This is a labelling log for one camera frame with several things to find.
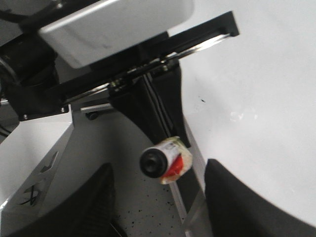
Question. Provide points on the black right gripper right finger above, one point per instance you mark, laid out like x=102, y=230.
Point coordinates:
x=237, y=211

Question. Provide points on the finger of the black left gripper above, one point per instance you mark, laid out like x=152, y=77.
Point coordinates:
x=136, y=102
x=167, y=84

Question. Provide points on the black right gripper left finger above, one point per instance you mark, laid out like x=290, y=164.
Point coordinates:
x=88, y=212

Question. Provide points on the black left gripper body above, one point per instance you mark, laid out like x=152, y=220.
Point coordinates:
x=31, y=83

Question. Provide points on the white whiteboard marker with tape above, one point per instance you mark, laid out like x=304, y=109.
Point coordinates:
x=167, y=161

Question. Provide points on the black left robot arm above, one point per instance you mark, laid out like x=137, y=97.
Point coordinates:
x=56, y=10

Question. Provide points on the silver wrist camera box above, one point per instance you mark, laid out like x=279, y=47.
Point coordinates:
x=110, y=26

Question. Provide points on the white whiteboard with metal frame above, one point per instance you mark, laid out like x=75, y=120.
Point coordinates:
x=248, y=102

